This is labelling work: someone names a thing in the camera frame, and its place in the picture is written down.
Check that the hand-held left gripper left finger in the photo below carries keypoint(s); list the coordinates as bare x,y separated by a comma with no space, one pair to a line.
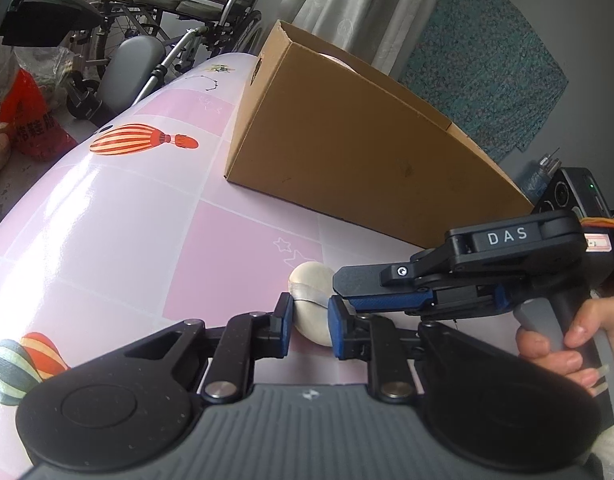
286,325

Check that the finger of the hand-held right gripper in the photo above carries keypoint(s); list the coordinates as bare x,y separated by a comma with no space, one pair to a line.
367,280
392,301

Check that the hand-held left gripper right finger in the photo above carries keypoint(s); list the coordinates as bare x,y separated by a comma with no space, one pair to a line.
337,330

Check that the cream soft fabric ball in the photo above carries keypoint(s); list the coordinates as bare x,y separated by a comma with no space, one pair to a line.
312,305

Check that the brown cardboard box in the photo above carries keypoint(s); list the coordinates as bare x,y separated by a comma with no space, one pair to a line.
362,160

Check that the person's right hand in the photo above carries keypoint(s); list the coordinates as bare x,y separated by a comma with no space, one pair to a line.
602,330

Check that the clear spray bottle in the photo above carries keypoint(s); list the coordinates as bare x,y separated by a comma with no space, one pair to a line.
537,180

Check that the grey curtain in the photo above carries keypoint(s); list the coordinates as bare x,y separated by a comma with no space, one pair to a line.
347,5

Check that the grey folding wheelchair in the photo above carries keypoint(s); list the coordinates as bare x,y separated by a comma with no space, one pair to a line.
137,60

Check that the red plastic bag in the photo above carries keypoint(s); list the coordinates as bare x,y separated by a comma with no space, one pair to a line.
27,120

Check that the clear plastic bag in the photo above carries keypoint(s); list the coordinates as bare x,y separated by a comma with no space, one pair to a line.
47,67

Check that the teal patterned wall cloth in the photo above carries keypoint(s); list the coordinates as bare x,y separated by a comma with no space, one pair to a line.
482,50

